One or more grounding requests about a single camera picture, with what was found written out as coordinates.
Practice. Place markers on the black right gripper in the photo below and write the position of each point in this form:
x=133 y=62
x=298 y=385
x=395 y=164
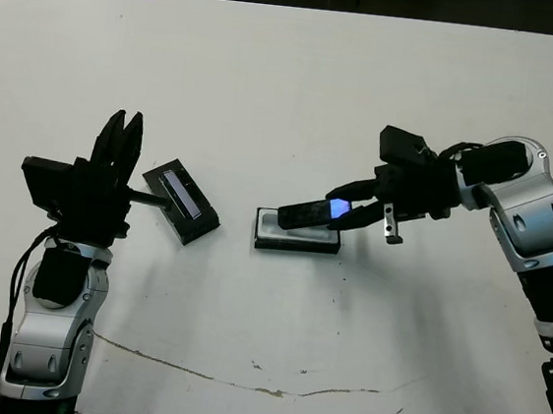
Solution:
x=416 y=192

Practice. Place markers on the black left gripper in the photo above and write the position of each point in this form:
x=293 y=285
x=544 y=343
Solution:
x=96 y=208

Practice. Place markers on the black phone-like camera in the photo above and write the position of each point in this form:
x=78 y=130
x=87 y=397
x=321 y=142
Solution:
x=305 y=215

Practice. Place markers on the black box lid shiny window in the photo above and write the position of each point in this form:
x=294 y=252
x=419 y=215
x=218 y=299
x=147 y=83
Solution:
x=183 y=197

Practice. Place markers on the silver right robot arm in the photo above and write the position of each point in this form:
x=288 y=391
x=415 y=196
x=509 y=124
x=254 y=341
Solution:
x=538 y=215

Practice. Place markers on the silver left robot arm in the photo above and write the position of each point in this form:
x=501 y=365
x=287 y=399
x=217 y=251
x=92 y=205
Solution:
x=50 y=331

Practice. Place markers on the black box with white foam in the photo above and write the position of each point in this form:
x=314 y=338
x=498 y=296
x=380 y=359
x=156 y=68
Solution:
x=297 y=245

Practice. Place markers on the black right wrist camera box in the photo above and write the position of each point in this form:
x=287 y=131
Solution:
x=404 y=146

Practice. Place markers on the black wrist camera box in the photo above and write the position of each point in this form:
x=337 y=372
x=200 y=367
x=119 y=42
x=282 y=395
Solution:
x=44 y=185
x=404 y=146

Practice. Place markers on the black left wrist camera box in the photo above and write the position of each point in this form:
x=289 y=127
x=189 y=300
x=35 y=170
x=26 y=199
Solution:
x=44 y=185

